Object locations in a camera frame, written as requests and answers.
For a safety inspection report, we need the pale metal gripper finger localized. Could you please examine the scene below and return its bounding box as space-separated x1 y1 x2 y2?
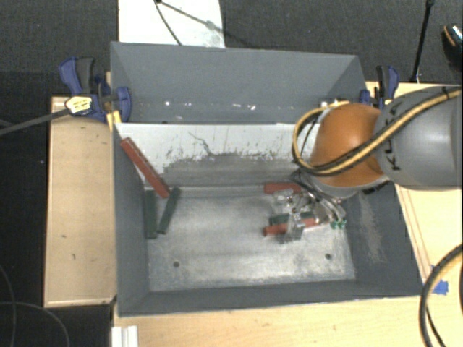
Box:
279 213 305 244
273 192 307 213

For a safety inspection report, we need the dark green flat block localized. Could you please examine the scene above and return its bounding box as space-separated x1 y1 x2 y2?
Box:
268 210 315 226
156 187 182 236

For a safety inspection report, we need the grey metal bin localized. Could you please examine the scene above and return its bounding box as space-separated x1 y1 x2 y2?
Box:
109 40 424 317

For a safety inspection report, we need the long red-brown flat block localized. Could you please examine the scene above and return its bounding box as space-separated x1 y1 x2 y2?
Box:
119 137 171 199

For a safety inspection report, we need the pale wood flat board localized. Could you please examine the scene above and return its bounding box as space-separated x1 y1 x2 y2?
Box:
43 95 119 309

